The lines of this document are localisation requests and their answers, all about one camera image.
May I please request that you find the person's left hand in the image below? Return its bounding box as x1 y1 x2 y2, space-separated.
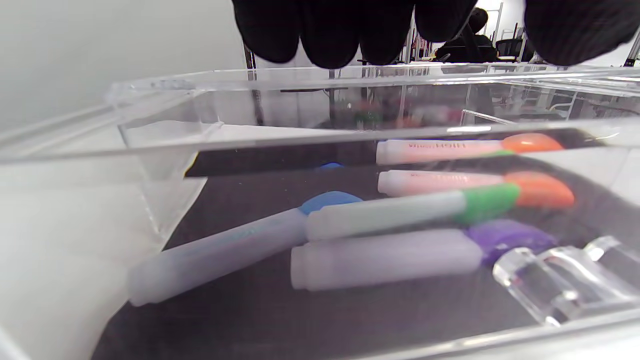
231 0 640 70

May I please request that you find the blue highlighter cap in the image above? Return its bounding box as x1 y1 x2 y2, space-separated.
299 191 363 216

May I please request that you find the orange highlighter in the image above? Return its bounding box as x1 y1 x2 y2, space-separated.
377 170 507 197

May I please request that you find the green highlighter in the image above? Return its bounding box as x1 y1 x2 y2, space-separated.
306 190 468 242

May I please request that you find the green highlighter cap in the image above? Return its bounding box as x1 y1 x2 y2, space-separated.
454 183 521 225

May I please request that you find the purple highlighter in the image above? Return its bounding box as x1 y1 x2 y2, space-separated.
290 229 484 291

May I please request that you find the blue highlighter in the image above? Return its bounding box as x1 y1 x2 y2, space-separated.
127 207 310 307

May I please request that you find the orange highlighter cap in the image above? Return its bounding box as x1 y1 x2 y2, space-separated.
502 171 576 209

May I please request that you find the purple highlighter cap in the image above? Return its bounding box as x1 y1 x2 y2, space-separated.
467 219 558 267

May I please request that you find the clear acrylic drawer box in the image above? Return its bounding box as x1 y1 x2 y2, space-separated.
0 62 640 360

